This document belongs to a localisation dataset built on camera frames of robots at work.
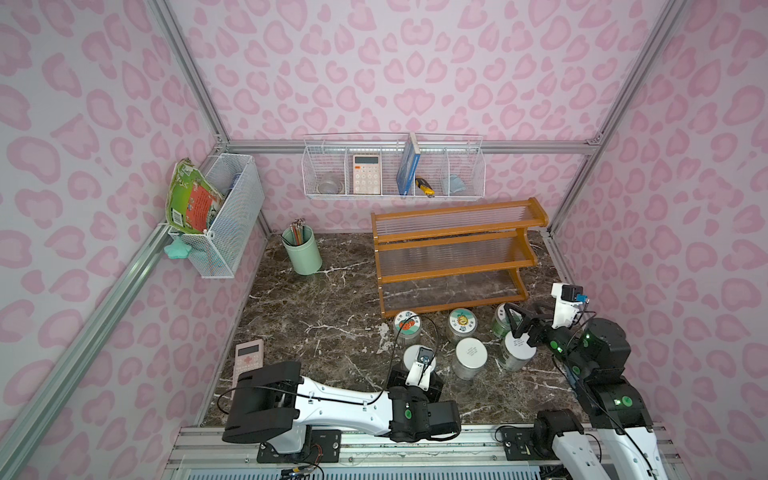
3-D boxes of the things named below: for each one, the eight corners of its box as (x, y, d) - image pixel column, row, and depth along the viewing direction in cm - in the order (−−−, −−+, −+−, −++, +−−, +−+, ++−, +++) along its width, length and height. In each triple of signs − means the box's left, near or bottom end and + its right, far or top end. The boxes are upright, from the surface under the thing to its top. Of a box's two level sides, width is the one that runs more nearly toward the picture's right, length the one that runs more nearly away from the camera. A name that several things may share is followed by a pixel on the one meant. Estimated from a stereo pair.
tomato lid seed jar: (394, 347, 92) (394, 334, 85) (394, 324, 97) (394, 310, 90) (419, 347, 92) (421, 334, 85) (418, 324, 97) (419, 310, 90)
